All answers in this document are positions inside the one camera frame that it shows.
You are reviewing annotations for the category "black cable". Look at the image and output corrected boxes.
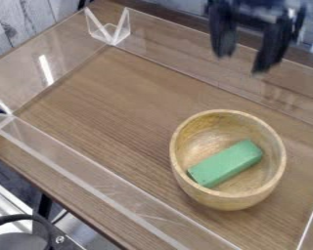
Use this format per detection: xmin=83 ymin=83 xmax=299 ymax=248
xmin=0 ymin=213 xmax=53 ymax=250

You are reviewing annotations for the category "clear acrylic tray wall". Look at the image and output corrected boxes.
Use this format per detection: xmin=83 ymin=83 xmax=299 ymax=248
xmin=0 ymin=0 xmax=313 ymax=250

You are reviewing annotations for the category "clear acrylic corner bracket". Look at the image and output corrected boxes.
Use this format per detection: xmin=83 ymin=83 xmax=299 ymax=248
xmin=83 ymin=8 xmax=131 ymax=46

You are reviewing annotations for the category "black metal bracket with screw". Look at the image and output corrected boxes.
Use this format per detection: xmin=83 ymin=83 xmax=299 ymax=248
xmin=31 ymin=214 xmax=86 ymax=250

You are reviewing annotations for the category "light wooden bowl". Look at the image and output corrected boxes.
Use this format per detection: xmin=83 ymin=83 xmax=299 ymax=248
xmin=170 ymin=109 xmax=288 ymax=211

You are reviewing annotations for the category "black table leg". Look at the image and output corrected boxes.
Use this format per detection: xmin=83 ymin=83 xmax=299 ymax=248
xmin=37 ymin=194 xmax=53 ymax=219

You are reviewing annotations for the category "green rectangular block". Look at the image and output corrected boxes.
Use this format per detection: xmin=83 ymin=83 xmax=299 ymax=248
xmin=186 ymin=140 xmax=264 ymax=188

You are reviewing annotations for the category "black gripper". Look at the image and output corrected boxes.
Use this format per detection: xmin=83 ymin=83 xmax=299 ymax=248
xmin=206 ymin=0 xmax=308 ymax=73

